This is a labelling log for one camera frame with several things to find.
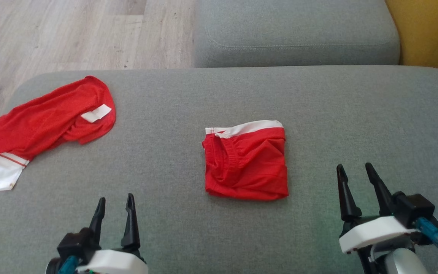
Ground large grey sofa seat cushion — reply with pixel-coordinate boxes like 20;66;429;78
0;65;438;274

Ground red jersey white sleeves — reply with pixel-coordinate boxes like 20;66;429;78
0;75;117;193

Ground red shorts white waistband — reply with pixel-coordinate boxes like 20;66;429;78
202;120;290;202

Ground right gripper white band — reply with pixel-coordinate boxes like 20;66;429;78
336;162;422;274

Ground right black cable blue connector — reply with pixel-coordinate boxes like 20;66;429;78
413;216;438;274

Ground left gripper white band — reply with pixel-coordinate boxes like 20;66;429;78
75;193;148;274

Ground small grey sofa cushion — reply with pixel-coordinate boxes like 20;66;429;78
192;0;402;69

